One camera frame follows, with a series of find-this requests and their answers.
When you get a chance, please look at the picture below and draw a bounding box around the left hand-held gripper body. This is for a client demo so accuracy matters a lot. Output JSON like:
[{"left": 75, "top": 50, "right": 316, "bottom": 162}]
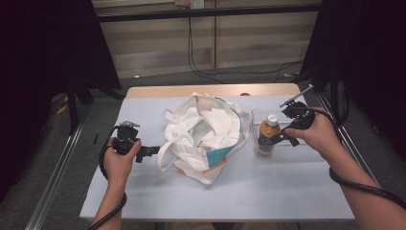
[{"left": 112, "top": 120, "right": 144, "bottom": 157}]

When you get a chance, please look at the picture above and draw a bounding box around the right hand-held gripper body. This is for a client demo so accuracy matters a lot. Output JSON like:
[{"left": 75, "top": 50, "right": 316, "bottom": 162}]
[{"left": 279, "top": 83, "right": 317, "bottom": 131}]

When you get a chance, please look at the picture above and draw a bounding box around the clear plastic container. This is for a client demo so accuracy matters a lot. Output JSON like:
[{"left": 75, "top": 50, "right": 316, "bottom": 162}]
[{"left": 250, "top": 107, "right": 317, "bottom": 159}]

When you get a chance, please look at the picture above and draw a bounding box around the amber tea bottle white cap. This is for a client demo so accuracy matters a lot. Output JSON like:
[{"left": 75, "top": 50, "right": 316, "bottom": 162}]
[{"left": 256, "top": 113, "right": 282, "bottom": 158}]

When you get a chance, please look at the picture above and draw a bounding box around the white tote bag colourful print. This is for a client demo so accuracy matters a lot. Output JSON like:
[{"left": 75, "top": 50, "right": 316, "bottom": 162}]
[{"left": 155, "top": 91, "right": 251, "bottom": 186}]

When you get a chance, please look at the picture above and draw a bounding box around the person's left hand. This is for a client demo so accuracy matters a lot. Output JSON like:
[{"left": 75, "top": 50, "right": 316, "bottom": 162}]
[{"left": 102, "top": 137, "right": 143, "bottom": 190}]

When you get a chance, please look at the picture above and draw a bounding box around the person's right hand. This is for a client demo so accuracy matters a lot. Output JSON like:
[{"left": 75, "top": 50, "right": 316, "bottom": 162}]
[{"left": 283, "top": 107, "right": 340, "bottom": 161}]

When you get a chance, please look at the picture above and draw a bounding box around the black curtain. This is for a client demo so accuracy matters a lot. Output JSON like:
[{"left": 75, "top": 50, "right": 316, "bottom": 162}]
[
  {"left": 0, "top": 0, "right": 123, "bottom": 203},
  {"left": 299, "top": 0, "right": 406, "bottom": 154}
]

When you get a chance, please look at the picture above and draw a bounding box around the black horizontal bar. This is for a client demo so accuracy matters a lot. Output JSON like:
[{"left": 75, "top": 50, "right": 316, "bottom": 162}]
[{"left": 95, "top": 3, "right": 322, "bottom": 23}]

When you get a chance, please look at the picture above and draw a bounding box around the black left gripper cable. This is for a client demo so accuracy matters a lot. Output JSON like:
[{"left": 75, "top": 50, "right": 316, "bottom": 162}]
[{"left": 87, "top": 126, "right": 128, "bottom": 230}]

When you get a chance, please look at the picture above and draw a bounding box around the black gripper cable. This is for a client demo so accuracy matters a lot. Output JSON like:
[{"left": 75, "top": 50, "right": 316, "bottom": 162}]
[
  {"left": 87, "top": 126, "right": 128, "bottom": 230},
  {"left": 304, "top": 106, "right": 406, "bottom": 210}
]

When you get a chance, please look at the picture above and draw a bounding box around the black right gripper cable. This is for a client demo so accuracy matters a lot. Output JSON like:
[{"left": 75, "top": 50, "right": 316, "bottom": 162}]
[{"left": 304, "top": 106, "right": 406, "bottom": 210}]

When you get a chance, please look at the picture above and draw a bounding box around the thin black wall cable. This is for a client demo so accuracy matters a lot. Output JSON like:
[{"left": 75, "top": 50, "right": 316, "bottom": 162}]
[{"left": 187, "top": 16, "right": 305, "bottom": 85}]

